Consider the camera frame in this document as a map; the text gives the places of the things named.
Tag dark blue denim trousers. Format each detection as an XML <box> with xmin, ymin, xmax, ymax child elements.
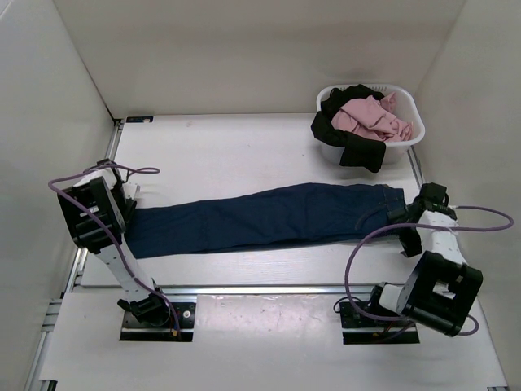
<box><xmin>125</xmin><ymin>183</ymin><xmax>405</xmax><ymax>259</ymax></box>

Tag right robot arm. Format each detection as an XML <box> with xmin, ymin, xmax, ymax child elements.
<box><xmin>366</xmin><ymin>183</ymin><xmax>483</xmax><ymax>336</ymax></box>

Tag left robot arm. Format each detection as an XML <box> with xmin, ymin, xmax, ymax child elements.
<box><xmin>48</xmin><ymin>159</ymin><xmax>180</xmax><ymax>334</ymax></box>

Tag dark corner label sticker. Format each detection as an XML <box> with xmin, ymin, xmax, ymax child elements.
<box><xmin>125</xmin><ymin>116</ymin><xmax>154</xmax><ymax>124</ymax></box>

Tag black garment in basket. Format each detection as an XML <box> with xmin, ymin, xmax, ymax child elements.
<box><xmin>311</xmin><ymin>84</ymin><xmax>386</xmax><ymax>174</ymax></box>

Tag white plastic laundry basket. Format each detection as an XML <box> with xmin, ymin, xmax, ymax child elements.
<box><xmin>311</xmin><ymin>84</ymin><xmax>425</xmax><ymax>173</ymax></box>

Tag pink garment in basket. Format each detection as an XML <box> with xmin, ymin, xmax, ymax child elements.
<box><xmin>331</xmin><ymin>92</ymin><xmax>414</xmax><ymax>143</ymax></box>

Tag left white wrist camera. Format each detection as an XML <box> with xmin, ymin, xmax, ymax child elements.
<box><xmin>122</xmin><ymin>183</ymin><xmax>140</xmax><ymax>200</ymax></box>

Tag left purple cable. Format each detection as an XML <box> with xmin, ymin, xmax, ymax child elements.
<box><xmin>48</xmin><ymin>162</ymin><xmax>182</xmax><ymax>335</ymax></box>

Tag purple cable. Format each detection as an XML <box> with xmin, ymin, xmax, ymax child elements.
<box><xmin>48</xmin><ymin>162</ymin><xmax>182</xmax><ymax>335</ymax></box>
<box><xmin>344</xmin><ymin>205</ymin><xmax>514</xmax><ymax>337</ymax></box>

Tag left aluminium rail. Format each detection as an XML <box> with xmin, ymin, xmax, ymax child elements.
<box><xmin>59</xmin><ymin>119</ymin><xmax>125</xmax><ymax>299</ymax></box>

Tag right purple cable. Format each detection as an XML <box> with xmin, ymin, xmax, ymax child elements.
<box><xmin>344</xmin><ymin>205</ymin><xmax>514</xmax><ymax>337</ymax></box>

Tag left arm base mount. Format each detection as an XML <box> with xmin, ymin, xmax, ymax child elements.
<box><xmin>120</xmin><ymin>301</ymin><xmax>197</xmax><ymax>342</ymax></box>

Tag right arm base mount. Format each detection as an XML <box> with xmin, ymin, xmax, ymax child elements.
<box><xmin>333</xmin><ymin>297</ymin><xmax>420</xmax><ymax>345</ymax></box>

